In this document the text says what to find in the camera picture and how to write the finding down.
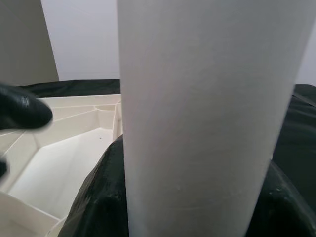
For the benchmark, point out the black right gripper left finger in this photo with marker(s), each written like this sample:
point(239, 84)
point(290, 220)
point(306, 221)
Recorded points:
point(103, 197)

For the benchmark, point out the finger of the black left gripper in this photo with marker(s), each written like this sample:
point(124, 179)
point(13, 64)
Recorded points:
point(2, 168)
point(22, 111)

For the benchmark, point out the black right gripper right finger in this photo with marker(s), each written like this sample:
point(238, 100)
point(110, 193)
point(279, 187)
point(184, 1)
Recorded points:
point(291, 212)

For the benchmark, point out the white plastic children table top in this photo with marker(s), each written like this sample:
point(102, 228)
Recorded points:
point(61, 160)

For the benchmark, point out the white plastic table leg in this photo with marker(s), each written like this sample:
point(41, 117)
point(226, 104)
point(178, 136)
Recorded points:
point(209, 111)

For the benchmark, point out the black tablecloth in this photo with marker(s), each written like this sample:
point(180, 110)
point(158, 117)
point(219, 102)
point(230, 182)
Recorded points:
point(74, 86)

